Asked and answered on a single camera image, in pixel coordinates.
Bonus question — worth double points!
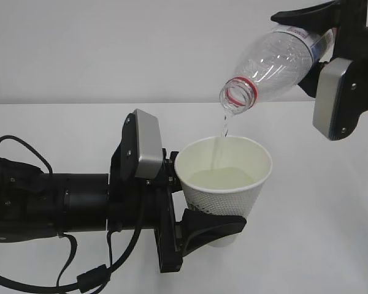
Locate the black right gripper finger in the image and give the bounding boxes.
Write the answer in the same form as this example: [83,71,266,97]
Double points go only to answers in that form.
[297,61,328,98]
[270,1,340,33]

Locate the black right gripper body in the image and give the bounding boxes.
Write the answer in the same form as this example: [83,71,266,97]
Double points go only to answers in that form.
[331,1,368,141]

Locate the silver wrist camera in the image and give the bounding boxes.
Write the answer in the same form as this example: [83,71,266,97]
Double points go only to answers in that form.
[313,58,352,141]
[134,108,163,179]

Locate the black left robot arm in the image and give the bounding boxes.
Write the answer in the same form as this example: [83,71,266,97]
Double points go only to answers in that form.
[0,151,247,273]

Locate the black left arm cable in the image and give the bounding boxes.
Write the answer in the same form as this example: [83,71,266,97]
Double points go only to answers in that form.
[0,135,142,294]

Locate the white paper coffee cup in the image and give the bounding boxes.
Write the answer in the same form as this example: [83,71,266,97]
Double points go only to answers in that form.
[174,136,273,248]

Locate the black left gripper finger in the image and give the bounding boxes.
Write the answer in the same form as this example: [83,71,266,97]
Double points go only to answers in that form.
[174,208,247,256]
[163,148,182,193]

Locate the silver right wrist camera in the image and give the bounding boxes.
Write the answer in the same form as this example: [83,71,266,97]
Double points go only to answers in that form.
[313,58,352,141]

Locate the clear plastic water bottle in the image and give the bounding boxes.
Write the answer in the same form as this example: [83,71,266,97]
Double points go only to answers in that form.
[220,25,335,115]

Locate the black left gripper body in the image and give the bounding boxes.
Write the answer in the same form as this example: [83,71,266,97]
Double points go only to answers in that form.
[106,143,185,274]

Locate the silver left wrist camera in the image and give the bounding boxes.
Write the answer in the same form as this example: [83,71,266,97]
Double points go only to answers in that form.
[134,108,163,179]

